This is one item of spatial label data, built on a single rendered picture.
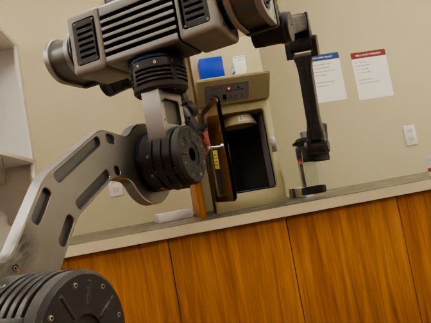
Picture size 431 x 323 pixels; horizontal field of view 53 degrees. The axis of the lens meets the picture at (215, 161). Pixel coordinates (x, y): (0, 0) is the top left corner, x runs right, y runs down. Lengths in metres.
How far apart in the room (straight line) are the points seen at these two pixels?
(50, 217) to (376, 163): 2.07
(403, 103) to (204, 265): 1.59
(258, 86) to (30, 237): 1.36
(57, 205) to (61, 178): 0.06
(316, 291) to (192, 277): 0.47
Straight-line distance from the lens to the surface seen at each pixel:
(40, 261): 0.76
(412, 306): 1.90
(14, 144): 2.45
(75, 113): 2.41
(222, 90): 1.87
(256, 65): 2.01
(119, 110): 2.37
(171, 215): 1.97
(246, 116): 1.98
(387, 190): 1.78
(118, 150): 0.96
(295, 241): 1.68
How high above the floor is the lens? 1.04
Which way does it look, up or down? 4 degrees up
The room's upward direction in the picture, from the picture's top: 10 degrees counter-clockwise
